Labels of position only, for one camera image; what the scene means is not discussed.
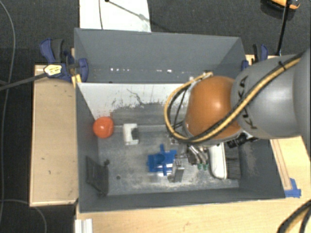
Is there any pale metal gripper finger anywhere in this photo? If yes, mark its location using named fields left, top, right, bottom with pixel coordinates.
left=171, top=161, right=186, bottom=183

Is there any blue plastic toy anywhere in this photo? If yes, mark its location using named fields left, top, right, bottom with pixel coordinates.
left=146, top=144, right=177, bottom=176

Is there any white brush with black bristles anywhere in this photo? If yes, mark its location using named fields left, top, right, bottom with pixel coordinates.
left=208, top=141, right=242, bottom=181

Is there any white plastic block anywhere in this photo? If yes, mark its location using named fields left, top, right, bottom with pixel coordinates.
left=122, top=123, right=140, bottom=146

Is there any black flat grid piece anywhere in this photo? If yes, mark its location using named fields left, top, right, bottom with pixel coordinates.
left=85, top=155, right=110, bottom=197

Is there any orange ball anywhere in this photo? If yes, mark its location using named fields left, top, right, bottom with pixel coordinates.
left=92, top=116, right=115, bottom=139

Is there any grey metal bin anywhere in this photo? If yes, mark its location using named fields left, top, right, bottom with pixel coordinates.
left=73, top=27, right=286, bottom=213

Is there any pale wood board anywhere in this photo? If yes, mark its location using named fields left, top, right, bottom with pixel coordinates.
left=29, top=64, right=79, bottom=207

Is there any black cylinder on white bracket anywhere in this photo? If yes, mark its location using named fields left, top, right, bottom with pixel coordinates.
left=226, top=132, right=255, bottom=149

